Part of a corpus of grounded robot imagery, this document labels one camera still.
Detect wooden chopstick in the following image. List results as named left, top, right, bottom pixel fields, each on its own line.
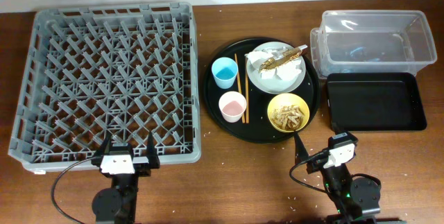
left=234, top=53, right=246, bottom=123
left=245, top=62, right=249, bottom=123

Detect brown food scraps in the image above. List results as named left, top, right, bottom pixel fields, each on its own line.
left=271, top=105, right=305, bottom=131

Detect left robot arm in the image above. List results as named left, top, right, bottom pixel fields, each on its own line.
left=92, top=133, right=160, bottom=223

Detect yellow bowl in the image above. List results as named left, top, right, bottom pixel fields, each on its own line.
left=267, top=93, right=310, bottom=132

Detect blue plastic cup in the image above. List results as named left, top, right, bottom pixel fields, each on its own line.
left=211, top=57, right=238, bottom=89

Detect pink plastic cup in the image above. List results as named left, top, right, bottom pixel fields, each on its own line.
left=219, top=91, right=247, bottom=123

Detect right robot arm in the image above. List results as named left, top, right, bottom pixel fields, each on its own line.
left=289, top=132, right=382, bottom=223

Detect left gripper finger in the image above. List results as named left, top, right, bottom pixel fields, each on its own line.
left=146, top=132, right=157, bottom=159
left=94, top=132, right=112, bottom=157

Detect grey round plate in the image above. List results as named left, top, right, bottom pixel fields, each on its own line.
left=246, top=42, right=306, bottom=94

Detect round black serving tray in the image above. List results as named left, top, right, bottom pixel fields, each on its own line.
left=200, top=37, right=321, bottom=144

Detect black rectangular tray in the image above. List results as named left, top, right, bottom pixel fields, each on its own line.
left=326, top=72, right=427, bottom=132

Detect white paper napkins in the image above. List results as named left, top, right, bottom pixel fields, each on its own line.
left=245, top=51, right=300, bottom=80

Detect clear plastic waste bin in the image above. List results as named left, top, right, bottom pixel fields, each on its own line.
left=310, top=10, right=438, bottom=79

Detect grey plastic dishwasher rack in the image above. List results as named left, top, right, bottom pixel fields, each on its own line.
left=8, top=2, right=201, bottom=174

